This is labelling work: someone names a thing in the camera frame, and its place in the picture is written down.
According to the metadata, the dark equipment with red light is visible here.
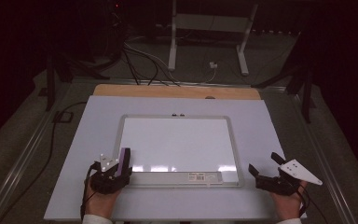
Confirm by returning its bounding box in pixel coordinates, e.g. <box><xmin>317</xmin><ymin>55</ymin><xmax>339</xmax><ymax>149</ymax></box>
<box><xmin>103</xmin><ymin>0</ymin><xmax>130</xmax><ymax>62</ymax></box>

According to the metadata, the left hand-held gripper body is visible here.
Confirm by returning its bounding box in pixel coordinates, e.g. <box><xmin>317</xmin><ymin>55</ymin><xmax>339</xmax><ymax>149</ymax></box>
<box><xmin>89</xmin><ymin>153</ymin><xmax>133</xmax><ymax>195</ymax></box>

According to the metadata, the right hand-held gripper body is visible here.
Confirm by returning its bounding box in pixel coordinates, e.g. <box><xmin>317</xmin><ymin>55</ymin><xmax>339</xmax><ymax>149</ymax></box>
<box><xmin>255</xmin><ymin>159</ymin><xmax>324</xmax><ymax>197</ymax></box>

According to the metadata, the grey framed whiteboard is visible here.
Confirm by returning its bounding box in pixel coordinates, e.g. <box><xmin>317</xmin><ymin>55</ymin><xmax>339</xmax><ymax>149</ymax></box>
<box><xmin>114</xmin><ymin>113</ymin><xmax>245</xmax><ymax>189</ymax></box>

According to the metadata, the purple whiteboard eraser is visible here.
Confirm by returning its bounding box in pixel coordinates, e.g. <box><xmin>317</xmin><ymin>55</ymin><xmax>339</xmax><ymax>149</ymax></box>
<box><xmin>118</xmin><ymin>147</ymin><xmax>128</xmax><ymax>175</ymax></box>

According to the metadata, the white metal stand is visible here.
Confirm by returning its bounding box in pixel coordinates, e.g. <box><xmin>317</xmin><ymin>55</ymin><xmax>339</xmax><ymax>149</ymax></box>
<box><xmin>167</xmin><ymin>0</ymin><xmax>259</xmax><ymax>77</ymax></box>

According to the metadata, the person's left hand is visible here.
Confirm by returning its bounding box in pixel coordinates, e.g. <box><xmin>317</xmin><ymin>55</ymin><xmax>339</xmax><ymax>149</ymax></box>
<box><xmin>84</xmin><ymin>186</ymin><xmax>123</xmax><ymax>218</ymax></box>

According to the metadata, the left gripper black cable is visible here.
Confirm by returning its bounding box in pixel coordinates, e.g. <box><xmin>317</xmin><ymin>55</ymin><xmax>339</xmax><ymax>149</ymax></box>
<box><xmin>79</xmin><ymin>162</ymin><xmax>99</xmax><ymax>220</ymax></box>

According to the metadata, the long black floor cable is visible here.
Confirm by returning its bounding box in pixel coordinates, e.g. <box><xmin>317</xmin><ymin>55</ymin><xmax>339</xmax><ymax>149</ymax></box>
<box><xmin>0</xmin><ymin>101</ymin><xmax>89</xmax><ymax>224</ymax></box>

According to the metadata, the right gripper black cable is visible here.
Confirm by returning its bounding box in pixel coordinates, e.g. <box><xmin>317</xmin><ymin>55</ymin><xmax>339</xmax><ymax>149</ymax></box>
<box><xmin>295</xmin><ymin>186</ymin><xmax>329</xmax><ymax>224</ymax></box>

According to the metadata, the black floor cable bundle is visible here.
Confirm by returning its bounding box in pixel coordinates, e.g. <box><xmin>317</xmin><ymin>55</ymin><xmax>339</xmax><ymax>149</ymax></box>
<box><xmin>121</xmin><ymin>46</ymin><xmax>181</xmax><ymax>87</ymax></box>

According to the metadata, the person's right hand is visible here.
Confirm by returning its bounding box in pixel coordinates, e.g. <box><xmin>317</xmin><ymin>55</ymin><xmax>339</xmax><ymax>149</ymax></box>
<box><xmin>269</xmin><ymin>182</ymin><xmax>309</xmax><ymax>220</ymax></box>

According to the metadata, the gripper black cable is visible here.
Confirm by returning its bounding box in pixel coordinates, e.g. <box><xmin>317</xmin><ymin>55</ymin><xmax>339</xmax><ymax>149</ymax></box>
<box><xmin>295</xmin><ymin>186</ymin><xmax>329</xmax><ymax>224</ymax></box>
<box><xmin>79</xmin><ymin>162</ymin><xmax>99</xmax><ymax>220</ymax></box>

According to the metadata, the black square floor plate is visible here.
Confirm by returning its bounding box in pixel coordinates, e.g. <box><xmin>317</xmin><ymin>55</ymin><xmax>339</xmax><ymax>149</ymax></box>
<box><xmin>52</xmin><ymin>110</ymin><xmax>75</xmax><ymax>124</ymax></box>

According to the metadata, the white table cover sheet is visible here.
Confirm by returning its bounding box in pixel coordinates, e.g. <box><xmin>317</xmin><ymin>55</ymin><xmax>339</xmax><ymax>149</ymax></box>
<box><xmin>43</xmin><ymin>94</ymin><xmax>308</xmax><ymax>222</ymax></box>

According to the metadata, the black tripod stand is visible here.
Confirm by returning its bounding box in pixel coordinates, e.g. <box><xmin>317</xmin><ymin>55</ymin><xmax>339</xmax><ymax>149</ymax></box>
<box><xmin>38</xmin><ymin>50</ymin><xmax>110</xmax><ymax>112</ymax></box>
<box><xmin>251</xmin><ymin>29</ymin><xmax>318</xmax><ymax>124</ymax></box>

